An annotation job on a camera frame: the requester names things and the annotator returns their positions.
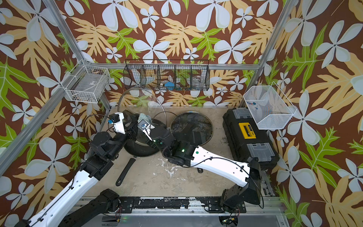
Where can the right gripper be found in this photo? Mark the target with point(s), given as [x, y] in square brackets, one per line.
[152, 142]

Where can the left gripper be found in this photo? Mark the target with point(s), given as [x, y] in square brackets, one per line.
[131, 125]

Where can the green microfibre cloth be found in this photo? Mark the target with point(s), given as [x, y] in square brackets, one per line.
[144, 117]

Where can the glass pot lid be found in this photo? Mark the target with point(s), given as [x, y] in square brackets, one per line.
[138, 100]
[193, 127]

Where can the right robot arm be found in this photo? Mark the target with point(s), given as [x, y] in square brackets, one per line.
[245, 175]

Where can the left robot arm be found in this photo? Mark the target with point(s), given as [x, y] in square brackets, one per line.
[105, 150]

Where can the left black frying pan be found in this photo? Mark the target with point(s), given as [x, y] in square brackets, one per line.
[133, 148]

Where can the blue object in basket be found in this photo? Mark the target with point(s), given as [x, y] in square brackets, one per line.
[169, 86]

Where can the black tool case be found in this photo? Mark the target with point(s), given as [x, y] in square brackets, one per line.
[246, 141]

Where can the white mesh basket right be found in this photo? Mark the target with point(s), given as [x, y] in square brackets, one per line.
[270, 108]

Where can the white wire basket left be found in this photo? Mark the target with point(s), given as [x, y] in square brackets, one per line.
[86, 83]

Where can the black wire basket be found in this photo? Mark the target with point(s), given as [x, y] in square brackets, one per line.
[152, 75]

